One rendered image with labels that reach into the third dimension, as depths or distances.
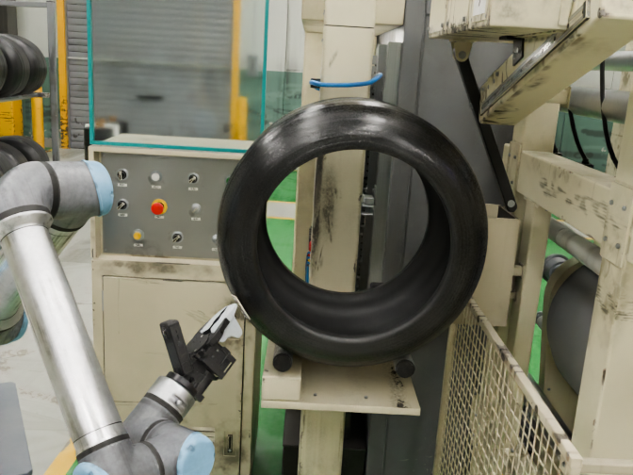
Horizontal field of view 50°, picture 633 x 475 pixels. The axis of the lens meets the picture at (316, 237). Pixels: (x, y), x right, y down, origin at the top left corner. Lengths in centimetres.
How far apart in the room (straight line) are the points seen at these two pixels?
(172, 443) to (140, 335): 116
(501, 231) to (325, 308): 50
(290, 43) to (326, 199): 911
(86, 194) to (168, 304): 97
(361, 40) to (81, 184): 80
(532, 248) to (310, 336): 70
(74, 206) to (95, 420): 44
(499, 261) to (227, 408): 111
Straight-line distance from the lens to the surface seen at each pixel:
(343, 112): 142
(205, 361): 142
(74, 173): 143
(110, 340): 243
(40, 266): 131
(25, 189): 137
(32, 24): 1183
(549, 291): 224
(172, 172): 227
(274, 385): 160
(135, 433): 136
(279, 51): 1083
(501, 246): 186
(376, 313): 178
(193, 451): 127
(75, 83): 1164
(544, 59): 135
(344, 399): 165
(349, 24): 180
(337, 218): 185
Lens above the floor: 156
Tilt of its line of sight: 14 degrees down
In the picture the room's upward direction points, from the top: 3 degrees clockwise
